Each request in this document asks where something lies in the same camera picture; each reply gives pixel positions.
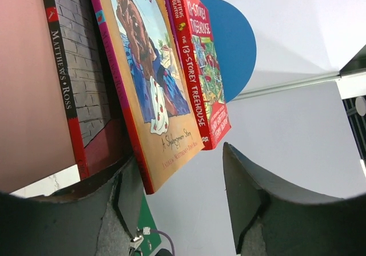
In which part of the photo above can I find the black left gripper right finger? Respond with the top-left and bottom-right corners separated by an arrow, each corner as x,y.
222,143 -> 365,255

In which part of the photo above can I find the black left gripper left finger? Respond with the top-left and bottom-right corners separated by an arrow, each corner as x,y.
1,157 -> 144,255

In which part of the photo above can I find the Hamlet picture book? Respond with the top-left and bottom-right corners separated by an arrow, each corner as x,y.
43,0 -> 132,179

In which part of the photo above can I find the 13-Storey Treehouse red book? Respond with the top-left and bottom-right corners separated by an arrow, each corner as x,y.
169,0 -> 231,150

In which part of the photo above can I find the Othello tan picture book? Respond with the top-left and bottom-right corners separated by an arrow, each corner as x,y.
91,0 -> 204,194

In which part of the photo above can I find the Charlie Chocolate Factory book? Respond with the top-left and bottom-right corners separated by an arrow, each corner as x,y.
164,0 -> 178,47

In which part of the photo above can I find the green lever arch file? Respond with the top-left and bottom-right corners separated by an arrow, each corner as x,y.
136,194 -> 162,254

